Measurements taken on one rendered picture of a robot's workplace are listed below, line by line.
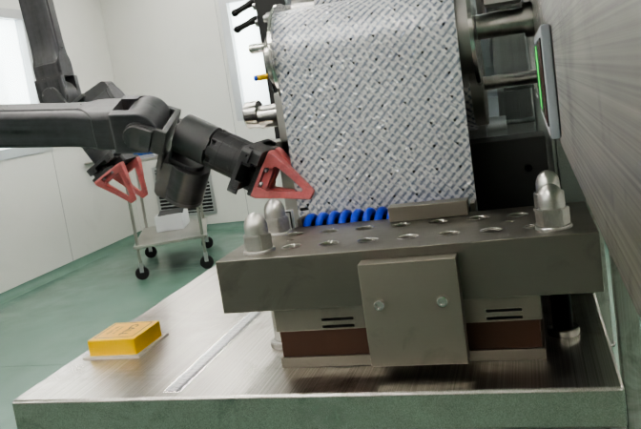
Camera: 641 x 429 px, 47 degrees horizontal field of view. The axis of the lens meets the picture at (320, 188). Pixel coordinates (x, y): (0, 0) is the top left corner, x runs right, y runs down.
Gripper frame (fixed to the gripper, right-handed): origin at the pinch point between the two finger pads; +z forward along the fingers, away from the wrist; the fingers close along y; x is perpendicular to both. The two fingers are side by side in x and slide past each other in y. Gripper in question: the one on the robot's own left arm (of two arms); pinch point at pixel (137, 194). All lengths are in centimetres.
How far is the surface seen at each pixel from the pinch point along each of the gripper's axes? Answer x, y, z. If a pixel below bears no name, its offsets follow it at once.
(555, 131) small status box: -63, -89, 23
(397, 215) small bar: -46, -48, 27
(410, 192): -48, -42, 26
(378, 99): -52, -42, 15
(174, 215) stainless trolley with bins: 167, 416, -17
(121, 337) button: -8, -51, 19
